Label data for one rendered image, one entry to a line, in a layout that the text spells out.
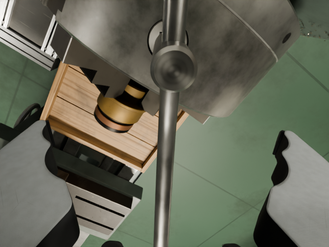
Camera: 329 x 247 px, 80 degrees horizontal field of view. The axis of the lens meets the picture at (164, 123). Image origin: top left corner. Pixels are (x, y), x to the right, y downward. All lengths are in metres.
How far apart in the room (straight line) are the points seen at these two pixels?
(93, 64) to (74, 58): 0.03
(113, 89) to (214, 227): 2.39
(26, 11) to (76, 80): 0.87
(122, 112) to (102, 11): 0.18
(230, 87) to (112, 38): 0.13
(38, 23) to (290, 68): 1.61
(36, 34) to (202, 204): 1.99
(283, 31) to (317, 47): 1.50
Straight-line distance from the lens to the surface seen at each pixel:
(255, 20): 0.20
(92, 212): 0.79
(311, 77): 1.79
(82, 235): 1.12
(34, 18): 1.41
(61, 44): 0.26
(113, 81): 0.30
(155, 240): 0.17
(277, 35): 0.23
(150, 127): 0.61
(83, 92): 0.61
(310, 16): 0.34
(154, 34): 0.18
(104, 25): 0.19
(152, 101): 0.33
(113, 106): 0.33
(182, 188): 2.08
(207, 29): 0.18
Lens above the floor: 1.41
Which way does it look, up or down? 61 degrees down
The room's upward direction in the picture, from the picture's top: 178 degrees counter-clockwise
